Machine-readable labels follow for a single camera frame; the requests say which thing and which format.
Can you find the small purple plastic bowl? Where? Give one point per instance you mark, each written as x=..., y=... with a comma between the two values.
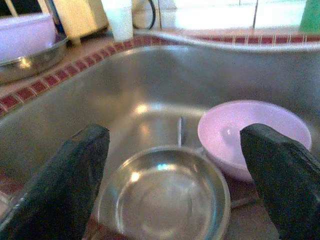
x=225, y=130

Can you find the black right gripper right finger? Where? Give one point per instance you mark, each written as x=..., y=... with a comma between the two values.
x=287, y=187

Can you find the green dish soap bottle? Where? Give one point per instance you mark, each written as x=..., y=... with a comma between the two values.
x=311, y=17

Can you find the white bottle with green cap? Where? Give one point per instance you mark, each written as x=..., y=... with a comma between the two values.
x=122, y=22

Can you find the large purple plastic bowl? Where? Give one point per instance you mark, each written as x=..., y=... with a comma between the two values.
x=25, y=37

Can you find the clear glass bowl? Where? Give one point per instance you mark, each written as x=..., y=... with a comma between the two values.
x=162, y=200

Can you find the stainless steel sink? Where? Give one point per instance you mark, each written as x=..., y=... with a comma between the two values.
x=150, y=82

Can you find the shallow steel dish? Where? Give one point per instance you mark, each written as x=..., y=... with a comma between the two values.
x=32, y=67

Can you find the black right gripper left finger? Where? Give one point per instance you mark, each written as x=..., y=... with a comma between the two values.
x=57, y=187

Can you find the cream water ionizer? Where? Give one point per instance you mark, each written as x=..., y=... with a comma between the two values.
x=80, y=20

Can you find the steel spoon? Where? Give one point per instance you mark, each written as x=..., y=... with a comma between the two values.
x=180, y=130

